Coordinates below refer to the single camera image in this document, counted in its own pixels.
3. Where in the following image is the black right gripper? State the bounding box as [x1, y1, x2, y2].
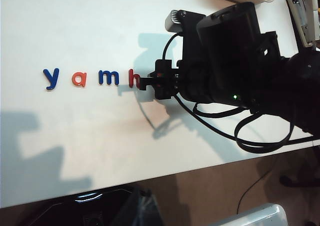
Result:
[139, 59, 201, 102]

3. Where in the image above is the orange letter a magnet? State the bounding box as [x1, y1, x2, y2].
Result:
[72, 73, 87, 88]

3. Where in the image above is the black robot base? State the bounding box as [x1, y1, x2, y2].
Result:
[22, 187, 141, 226]

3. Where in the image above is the red letter h magnet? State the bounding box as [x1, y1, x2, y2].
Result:
[127, 69, 141, 88]

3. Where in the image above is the blue letter m magnet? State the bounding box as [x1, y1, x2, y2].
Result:
[97, 70, 120, 86]

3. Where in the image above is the blue letter y magnet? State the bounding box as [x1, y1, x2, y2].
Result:
[42, 68, 60, 91]

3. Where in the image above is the white grey metal stand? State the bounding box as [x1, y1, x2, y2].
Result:
[284, 0, 320, 49]

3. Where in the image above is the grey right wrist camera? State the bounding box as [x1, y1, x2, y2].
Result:
[164, 9, 187, 33]

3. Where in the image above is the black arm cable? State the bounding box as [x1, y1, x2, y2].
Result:
[161, 32, 316, 154]

